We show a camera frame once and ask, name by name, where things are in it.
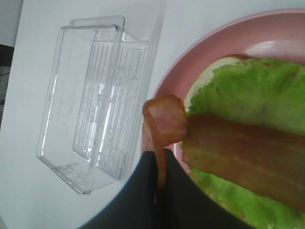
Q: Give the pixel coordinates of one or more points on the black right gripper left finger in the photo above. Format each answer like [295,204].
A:
[133,207]

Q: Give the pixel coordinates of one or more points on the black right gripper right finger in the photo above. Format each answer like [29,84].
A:
[187,207]

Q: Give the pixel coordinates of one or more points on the bread slice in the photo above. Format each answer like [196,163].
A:
[207,74]

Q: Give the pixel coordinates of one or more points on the green lettuce leaf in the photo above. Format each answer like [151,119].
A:
[268,92]

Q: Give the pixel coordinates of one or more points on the clear left plastic tray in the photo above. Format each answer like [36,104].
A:
[92,111]

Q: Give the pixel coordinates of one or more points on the pink round plate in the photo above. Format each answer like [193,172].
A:
[278,34]

